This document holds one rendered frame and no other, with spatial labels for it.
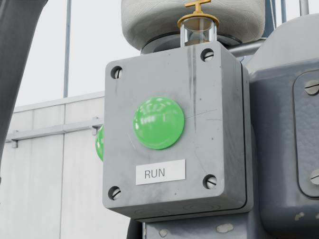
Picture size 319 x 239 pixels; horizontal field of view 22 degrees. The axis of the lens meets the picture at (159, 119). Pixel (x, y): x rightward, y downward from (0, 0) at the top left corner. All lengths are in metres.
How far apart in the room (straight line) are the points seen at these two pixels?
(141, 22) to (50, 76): 6.46
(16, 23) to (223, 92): 0.50
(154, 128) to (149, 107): 0.01
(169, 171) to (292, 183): 0.07
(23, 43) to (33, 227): 6.11
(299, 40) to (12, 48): 0.38
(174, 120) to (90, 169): 6.37
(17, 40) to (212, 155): 0.50
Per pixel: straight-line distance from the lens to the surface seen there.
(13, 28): 0.91
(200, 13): 0.56
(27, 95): 7.43
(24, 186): 7.15
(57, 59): 7.37
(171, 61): 0.47
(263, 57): 0.67
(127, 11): 0.91
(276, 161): 0.48
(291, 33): 0.63
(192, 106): 0.45
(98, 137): 0.49
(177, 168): 0.44
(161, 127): 0.44
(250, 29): 0.93
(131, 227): 0.52
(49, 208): 6.95
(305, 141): 0.48
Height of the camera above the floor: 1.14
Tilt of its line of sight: 19 degrees up
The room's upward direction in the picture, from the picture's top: straight up
